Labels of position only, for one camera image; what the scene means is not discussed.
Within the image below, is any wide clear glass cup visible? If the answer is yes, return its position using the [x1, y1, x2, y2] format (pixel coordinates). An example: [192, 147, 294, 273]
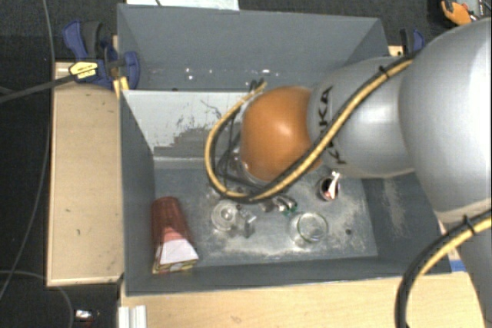
[289, 211, 330, 246]

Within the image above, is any small clear glass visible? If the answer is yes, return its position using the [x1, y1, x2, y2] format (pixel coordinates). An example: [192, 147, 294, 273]
[210, 200, 240, 232]

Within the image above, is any pale wood flat board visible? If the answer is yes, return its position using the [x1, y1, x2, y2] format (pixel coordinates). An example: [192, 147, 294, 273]
[46, 62, 125, 287]

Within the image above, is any black cylinder on white bracket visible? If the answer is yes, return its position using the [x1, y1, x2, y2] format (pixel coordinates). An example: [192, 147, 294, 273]
[315, 170, 342, 202]

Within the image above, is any grey metal bin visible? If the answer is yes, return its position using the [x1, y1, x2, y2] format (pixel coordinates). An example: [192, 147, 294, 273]
[116, 3, 453, 297]

